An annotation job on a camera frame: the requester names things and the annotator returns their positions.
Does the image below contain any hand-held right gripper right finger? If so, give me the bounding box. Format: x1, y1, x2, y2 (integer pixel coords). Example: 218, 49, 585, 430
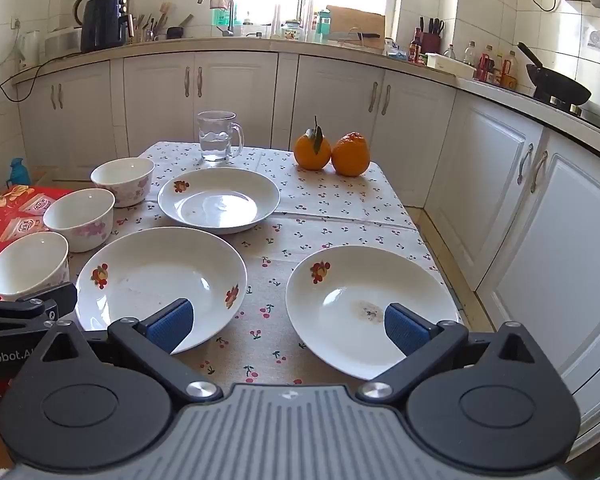
356, 302, 548, 404

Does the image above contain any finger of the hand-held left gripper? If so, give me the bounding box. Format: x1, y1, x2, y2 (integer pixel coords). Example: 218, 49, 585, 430
0, 282, 78, 335

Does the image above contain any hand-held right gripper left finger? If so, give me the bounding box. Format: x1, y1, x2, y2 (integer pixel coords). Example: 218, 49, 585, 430
42, 298, 225, 404

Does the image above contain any white floral bowl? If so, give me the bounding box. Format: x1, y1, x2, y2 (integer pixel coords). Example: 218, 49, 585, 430
0, 231, 71, 302
43, 188, 116, 254
90, 157, 155, 209

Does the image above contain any white fruit print plate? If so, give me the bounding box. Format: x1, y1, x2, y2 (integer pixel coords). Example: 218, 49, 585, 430
285, 245, 461, 382
157, 167, 281, 235
75, 226, 248, 356

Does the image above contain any red printed box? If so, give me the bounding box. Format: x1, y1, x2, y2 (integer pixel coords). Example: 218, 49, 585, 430
0, 185, 76, 408

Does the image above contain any blue thermos jug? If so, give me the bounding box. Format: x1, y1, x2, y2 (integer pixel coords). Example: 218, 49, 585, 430
9, 157, 31, 186

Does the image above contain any cherry print tablecloth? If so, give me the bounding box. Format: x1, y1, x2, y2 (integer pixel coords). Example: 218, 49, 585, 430
70, 141, 463, 387

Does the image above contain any orange with bumpy top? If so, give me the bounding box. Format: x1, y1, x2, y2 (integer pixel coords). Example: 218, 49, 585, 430
331, 131, 371, 177

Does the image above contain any clear glass mug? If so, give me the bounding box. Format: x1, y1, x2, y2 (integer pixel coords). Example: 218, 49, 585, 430
196, 110, 245, 163

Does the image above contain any orange with leaf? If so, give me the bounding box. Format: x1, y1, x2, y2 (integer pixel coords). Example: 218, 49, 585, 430
293, 116, 333, 171

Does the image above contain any white plastic container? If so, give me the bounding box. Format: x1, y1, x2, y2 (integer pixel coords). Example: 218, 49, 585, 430
425, 53, 476, 79

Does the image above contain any red seasoning bottle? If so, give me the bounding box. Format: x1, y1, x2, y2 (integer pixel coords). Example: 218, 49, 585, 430
476, 45, 496, 83

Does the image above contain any yellow cooking oil bottle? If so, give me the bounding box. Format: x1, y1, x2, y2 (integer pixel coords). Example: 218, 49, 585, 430
500, 51, 520, 88

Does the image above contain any black gas stove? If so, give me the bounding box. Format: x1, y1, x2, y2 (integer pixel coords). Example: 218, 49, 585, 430
532, 92, 600, 138

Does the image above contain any black wok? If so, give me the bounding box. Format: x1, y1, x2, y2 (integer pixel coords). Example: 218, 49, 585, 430
516, 41, 592, 107

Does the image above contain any red knife block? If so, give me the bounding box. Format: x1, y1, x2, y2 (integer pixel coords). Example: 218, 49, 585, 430
419, 16, 445, 55

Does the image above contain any beige kitchen countertop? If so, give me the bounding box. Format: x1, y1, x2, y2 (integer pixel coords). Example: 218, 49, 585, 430
12, 35, 600, 171

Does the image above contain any black air fryer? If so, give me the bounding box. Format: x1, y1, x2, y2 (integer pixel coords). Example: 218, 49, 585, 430
80, 0, 129, 53

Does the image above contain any utensil holder with utensils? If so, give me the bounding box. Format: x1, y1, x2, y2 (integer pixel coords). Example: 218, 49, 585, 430
132, 1, 173, 43

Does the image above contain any brown cardboard sheet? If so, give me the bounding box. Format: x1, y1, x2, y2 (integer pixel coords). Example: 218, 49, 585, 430
325, 5, 386, 43

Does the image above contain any metal kitchen faucet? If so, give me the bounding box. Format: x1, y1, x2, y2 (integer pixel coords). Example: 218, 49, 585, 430
197, 0, 236, 37

